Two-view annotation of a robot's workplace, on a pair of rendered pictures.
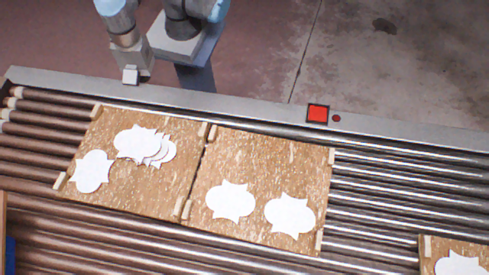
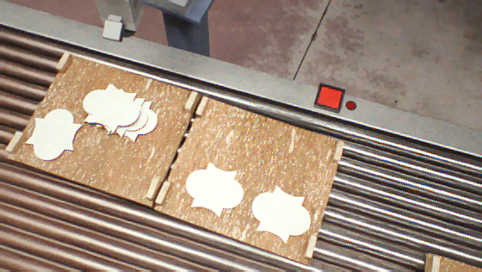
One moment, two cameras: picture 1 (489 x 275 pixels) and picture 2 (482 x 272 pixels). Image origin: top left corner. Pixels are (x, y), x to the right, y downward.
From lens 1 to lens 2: 10 cm
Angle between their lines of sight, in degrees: 4
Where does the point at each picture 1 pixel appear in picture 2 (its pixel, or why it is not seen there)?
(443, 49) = not seen: outside the picture
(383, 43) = (425, 10)
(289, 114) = (295, 94)
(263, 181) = (256, 170)
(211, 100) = (204, 65)
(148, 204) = (118, 181)
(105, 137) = (72, 95)
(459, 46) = not seen: outside the picture
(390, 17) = not seen: outside the picture
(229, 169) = (217, 152)
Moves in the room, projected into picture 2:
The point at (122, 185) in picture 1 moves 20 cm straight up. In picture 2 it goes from (89, 155) to (64, 121)
